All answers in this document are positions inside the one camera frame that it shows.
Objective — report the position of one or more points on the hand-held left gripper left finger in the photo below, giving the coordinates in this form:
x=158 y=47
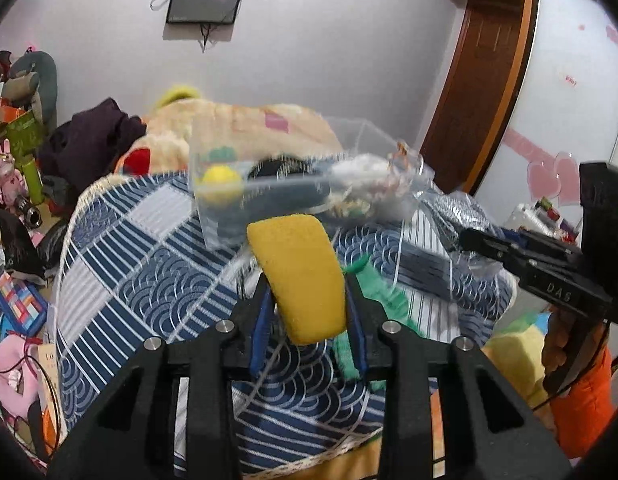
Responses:
x=260 y=331

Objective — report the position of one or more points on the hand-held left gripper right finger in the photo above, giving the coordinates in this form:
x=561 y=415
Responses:
x=354 y=332

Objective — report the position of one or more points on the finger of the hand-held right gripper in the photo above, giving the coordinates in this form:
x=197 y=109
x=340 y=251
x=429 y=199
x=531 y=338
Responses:
x=504 y=249

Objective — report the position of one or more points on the yellow sponge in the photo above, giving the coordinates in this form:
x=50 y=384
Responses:
x=299 y=280

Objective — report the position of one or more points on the clear plastic box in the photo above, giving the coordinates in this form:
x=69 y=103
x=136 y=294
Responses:
x=269 y=185

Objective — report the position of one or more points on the person's orange-sleeved right forearm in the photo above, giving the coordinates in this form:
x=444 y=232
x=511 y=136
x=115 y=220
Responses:
x=586 y=405

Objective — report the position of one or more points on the person's right hand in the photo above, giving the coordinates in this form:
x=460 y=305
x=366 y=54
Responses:
x=553 y=345

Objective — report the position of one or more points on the green fuzzy cloth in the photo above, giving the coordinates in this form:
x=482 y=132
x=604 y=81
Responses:
x=384 y=300

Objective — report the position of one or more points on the silver patterned bag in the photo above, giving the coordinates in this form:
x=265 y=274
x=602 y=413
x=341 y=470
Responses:
x=451 y=222

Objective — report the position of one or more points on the yellow plush cushion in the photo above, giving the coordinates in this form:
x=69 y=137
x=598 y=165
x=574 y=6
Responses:
x=514 y=360

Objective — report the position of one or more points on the blue patterned blanket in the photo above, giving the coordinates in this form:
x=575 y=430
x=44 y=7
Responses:
x=149 y=270

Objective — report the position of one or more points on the clear plastic bag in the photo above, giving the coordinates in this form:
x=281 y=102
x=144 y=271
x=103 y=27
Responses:
x=384 y=185

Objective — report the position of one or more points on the black object in box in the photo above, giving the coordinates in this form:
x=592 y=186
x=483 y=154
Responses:
x=289 y=187

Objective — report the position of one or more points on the yellow ball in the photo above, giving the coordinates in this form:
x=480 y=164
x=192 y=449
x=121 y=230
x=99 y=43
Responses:
x=220 y=183

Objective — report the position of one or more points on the white wardrobe door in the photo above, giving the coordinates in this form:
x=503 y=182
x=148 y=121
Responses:
x=569 y=95

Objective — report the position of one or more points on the wooden door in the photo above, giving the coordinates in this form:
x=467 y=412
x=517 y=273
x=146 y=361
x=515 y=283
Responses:
x=481 y=75

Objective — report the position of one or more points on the small green object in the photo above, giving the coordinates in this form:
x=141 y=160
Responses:
x=223 y=154

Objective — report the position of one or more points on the large cream plush toy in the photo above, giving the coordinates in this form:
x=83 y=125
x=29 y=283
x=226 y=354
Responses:
x=229 y=125

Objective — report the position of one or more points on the pink plush toy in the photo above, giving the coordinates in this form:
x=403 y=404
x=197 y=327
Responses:
x=14 y=375

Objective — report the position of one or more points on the dark clothing pile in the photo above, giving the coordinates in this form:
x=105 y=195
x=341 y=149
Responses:
x=91 y=137

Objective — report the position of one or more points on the pink rabbit toy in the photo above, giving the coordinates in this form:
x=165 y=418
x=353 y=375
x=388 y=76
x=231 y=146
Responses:
x=9 y=180

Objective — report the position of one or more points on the grey plush toy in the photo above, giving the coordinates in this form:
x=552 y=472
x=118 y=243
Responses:
x=36 y=80

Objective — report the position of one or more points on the black wall monitor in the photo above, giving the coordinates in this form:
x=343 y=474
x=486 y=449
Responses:
x=205 y=0

